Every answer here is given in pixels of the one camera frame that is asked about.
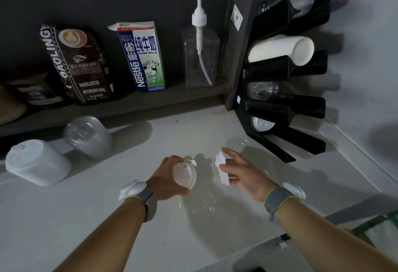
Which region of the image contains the person's right hand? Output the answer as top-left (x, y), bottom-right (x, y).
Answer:
top-left (219, 147), bottom-right (279, 203)

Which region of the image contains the person's left hand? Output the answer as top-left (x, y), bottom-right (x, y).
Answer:
top-left (146, 155), bottom-right (191, 201)

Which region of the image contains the white cup lid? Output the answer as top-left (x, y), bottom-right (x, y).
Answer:
top-left (173, 159), bottom-right (198, 189)

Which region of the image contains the small stack of white lids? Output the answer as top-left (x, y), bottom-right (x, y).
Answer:
top-left (215, 150), bottom-right (231, 187)

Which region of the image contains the person's right forearm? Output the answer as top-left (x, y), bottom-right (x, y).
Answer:
top-left (275, 198), bottom-right (398, 272)

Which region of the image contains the person's left forearm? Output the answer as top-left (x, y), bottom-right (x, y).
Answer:
top-left (53, 199), bottom-right (147, 272)

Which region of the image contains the grey wristband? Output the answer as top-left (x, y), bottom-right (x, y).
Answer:
top-left (264, 187), bottom-right (300, 223)
top-left (124, 188), bottom-right (158, 222)

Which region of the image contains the white wrist tracker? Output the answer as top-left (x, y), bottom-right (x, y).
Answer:
top-left (118, 179), bottom-right (147, 201)
top-left (282, 182), bottom-right (307, 202)

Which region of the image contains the stack of white lids in rack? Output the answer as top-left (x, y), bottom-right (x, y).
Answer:
top-left (251, 116), bottom-right (275, 132)

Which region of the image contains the dark wooden shelf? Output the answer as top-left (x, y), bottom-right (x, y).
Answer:
top-left (0, 0), bottom-right (265, 137)

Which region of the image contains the stack of small clear cups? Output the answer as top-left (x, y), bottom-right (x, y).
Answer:
top-left (248, 82), bottom-right (280, 101)

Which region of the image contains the sleeve of clear lids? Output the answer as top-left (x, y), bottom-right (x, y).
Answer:
top-left (62, 116), bottom-right (114, 160)

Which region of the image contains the clear pump dispenser bottle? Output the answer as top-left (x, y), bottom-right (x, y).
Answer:
top-left (181, 0), bottom-right (220, 89)

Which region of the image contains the blue white milk carton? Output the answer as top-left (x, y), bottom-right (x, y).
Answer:
top-left (107, 22), bottom-right (166, 93)

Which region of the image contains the stack of white paper cups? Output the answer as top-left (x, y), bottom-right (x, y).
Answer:
top-left (248, 35), bottom-right (314, 66)

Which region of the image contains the dark coffee bean bag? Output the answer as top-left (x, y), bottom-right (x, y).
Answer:
top-left (40, 25), bottom-right (114, 106)

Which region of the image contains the white sticker label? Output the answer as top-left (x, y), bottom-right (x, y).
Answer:
top-left (231, 4), bottom-right (244, 31)

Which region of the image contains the black cup dispenser rack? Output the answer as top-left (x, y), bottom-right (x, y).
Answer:
top-left (235, 0), bottom-right (331, 163)

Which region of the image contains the dark brown labelled bag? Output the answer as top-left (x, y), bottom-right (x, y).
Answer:
top-left (6, 73), bottom-right (68, 110)

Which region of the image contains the brown paper bag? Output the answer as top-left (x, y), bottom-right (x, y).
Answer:
top-left (0, 84), bottom-right (28, 126)

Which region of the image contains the green metal frame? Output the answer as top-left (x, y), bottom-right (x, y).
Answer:
top-left (353, 210), bottom-right (398, 247)

